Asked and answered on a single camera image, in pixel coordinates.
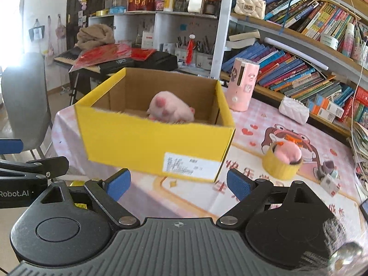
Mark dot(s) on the purple blue toy truck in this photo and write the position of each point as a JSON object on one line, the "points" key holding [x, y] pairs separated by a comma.
{"points": [[329, 178]]}

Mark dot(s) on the orange white box lower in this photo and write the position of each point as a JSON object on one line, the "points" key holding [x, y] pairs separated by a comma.
{"points": [[320, 112]]}

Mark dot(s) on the beige folded cloth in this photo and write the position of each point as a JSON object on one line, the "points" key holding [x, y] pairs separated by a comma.
{"points": [[94, 36]]}

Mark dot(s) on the orange white box upper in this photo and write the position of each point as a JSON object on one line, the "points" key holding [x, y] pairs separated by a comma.
{"points": [[331, 107]]}

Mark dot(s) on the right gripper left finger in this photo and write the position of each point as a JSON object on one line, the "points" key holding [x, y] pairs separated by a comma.
{"points": [[105, 196]]}

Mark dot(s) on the cream quilted handbag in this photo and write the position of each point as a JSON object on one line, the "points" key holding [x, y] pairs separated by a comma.
{"points": [[251, 8]]}

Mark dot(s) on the yellow tape roll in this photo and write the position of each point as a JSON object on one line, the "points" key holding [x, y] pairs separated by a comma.
{"points": [[277, 168]]}

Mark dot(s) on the black keyboard piano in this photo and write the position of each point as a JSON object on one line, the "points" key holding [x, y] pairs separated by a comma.
{"points": [[140, 58]]}

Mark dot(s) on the yellow cardboard box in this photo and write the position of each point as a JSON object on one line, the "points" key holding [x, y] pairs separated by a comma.
{"points": [[117, 131]]}

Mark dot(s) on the black smartphone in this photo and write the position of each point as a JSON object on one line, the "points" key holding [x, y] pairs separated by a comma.
{"points": [[364, 209]]}

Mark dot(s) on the white bookshelf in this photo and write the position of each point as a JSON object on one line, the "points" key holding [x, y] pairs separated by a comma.
{"points": [[312, 51]]}

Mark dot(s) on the large pink plush pig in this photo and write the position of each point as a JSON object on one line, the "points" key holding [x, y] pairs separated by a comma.
{"points": [[167, 107]]}

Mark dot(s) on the grey chair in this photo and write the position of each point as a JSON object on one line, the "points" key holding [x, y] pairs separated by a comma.
{"points": [[24, 95]]}

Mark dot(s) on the white quilted pouch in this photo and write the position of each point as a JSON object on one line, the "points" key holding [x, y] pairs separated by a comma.
{"points": [[294, 110]]}

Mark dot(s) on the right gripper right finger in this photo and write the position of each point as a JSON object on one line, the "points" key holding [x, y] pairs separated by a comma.
{"points": [[252, 196]]}

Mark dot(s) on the orange white box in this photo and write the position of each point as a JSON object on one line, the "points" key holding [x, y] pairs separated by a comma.
{"points": [[320, 112], [331, 107]]}

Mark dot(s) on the pink printed tablecloth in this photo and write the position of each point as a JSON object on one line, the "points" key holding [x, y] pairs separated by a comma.
{"points": [[154, 196]]}

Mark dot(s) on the stack of papers and notebooks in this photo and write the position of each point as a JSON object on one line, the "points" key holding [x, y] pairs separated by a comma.
{"points": [[358, 143]]}

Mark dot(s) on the small pink plush toy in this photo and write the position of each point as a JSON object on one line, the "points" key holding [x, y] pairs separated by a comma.
{"points": [[288, 152]]}

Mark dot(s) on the pink cylindrical dispenser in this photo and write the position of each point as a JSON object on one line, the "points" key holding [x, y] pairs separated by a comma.
{"points": [[243, 78]]}

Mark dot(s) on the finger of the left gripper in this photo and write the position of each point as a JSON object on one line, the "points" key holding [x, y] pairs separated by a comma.
{"points": [[10, 146]]}

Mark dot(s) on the white side shelf unit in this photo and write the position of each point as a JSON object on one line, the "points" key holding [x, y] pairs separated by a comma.
{"points": [[170, 32]]}

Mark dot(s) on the white yellow bottle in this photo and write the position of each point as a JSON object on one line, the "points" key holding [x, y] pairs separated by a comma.
{"points": [[169, 5]]}

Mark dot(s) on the red plastic bag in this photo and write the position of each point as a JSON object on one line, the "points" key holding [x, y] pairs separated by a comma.
{"points": [[101, 54]]}

